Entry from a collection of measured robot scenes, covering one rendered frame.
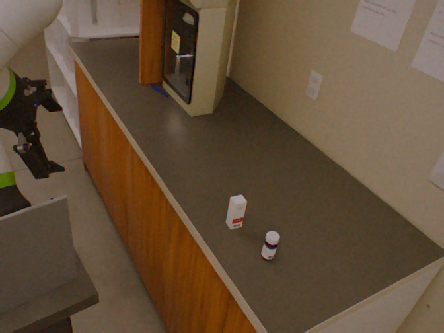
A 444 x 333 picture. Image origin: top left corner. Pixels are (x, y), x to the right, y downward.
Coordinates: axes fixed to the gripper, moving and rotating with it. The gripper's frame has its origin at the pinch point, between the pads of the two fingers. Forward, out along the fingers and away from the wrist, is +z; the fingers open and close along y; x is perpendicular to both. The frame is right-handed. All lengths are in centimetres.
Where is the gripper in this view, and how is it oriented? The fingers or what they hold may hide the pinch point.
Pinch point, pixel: (55, 138)
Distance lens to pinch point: 90.3
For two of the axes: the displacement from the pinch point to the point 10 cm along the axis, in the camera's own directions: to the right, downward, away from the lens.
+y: 1.2, 9.7, -2.2
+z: 0.0, 2.2, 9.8
